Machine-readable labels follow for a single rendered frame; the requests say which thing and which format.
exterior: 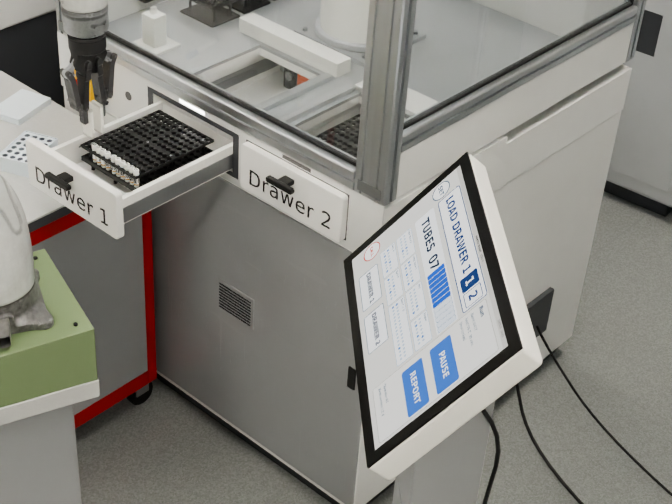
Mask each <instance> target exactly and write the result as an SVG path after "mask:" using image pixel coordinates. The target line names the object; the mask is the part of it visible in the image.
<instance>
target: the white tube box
mask: <svg viewBox="0 0 672 504"><path fill-rule="evenodd" d="M30 138H35V139H37V140H38V141H40V142H42V143H43V144H45V145H46V146H48V147H50V148H53V147H55V146H58V138H55V137H51V136H47V135H43V134H39V133H35V132H31V131H27V130H25V131H24V132H23V133H21V134H20V135H19V136H18V137H17V138H16V139H15V140H14V141H12V142H11V143H10V144H9V145H8V146H7V147H6V148H5V149H3V150H2V151H1V152H0V171H4V172H8V173H12V174H15V175H19V176H23V177H27V178H29V173H28V163H27V153H26V143H25V142H26V140H28V139H30Z"/></svg>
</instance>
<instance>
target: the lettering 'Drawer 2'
mask: <svg viewBox="0 0 672 504"><path fill-rule="evenodd" d="M252 173H254V174H255V175H256V176H257V178H258V184H257V185H253V184H252V183H251V174H252ZM249 184H250V185H252V186H254V187H259V186H260V178H259V176H258V175H257V174H256V173H255V172H253V171H252V170H250V180H249ZM271 187H272V188H274V189H275V190H276V192H275V191H273V190H270V195H271V197H273V198H276V199H277V200H278V190H277V189H276V187H274V186H271ZM272 192H274V193H276V196H275V197H274V196H272V194H271V193H272ZM281 195H282V201H283V203H284V204H285V202H286V199H288V205H289V207H291V205H292V202H293V197H292V198H291V202H289V196H288V194H286V196H285V199H284V197H283V191H281ZM298 203H301V204H302V205H303V207H301V206H299V205H297V204H298ZM297 206H298V207H300V208H302V209H303V210H305V207H304V204H303V203H302V202H301V201H297V202H296V209H297V211H298V212H299V213H301V214H304V213H303V212H300V211H299V210H298V207H297ZM322 213H326V214H327V215H328V220H326V221H324V222H322V223H321V225H323V226H324V227H326V228H328V229H330V227H328V226H326V225H324V224H325V223H327V222H329V221H330V215H329V214H328V213H327V212H326V211H322Z"/></svg>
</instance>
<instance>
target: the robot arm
mask: <svg viewBox="0 0 672 504"><path fill-rule="evenodd" d="M58 1H61V11H62V19H63V29H64V31H65V32H66V33H67V35H68V47H69V50H70V53H71V57H70V60H69V63H70V64H69V65H68V66H67V67H66V68H65V69H64V68H61V69H60V71H59V72H60V74H61V75H62V77H63V78H64V82H65V87H66V91H67V96H68V100H69V104H70V107H71V108H73V109H74V110H76V111H78V112H79V116H80V122H81V123H83V134H84V135H86V136H87V137H89V138H91V139H94V138H95V135H94V130H95V131H97V132H98V133H100V134H102V135H103V134H105V129H104V116H105V115H106V110H105V105H108V103H109V101H107V99H108V98H112V97H113V87H114V69H115V62H116V59H117V56H118V55H117V54H116V53H114V52H112V51H110V50H106V46H107V44H106V32H107V30H108V28H109V19H108V0H58ZM74 69H75V70H76V77H77V83H76V79H75V74H74ZM90 80H91V81H92V87H93V93H94V99H95V100H96V101H95V100H92V101H91V103H92V109H91V108H89V85H90ZM39 279H40V275H39V271H38V270H37V269H35V268H34V259H33V250H32V243H31V238H30V233H29V228H28V223H27V219H26V216H25V212H24V209H23V207H22V204H21V202H20V200H19V198H18V196H17V194H16V193H15V191H14V189H13V188H12V186H11V185H10V184H9V183H8V181H7V180H6V179H5V178H4V177H3V176H2V175H1V174H0V348H1V349H2V348H7V347H9V346H11V334H16V333H21V332H26V331H32V330H46V329H49V328H51V327H52V326H53V325H54V321H53V316H52V315H51V314H50V313H49V312H48V310H47V309H46V306H45V303H44V299H43V296H42V293H41V289H40V286H39Z"/></svg>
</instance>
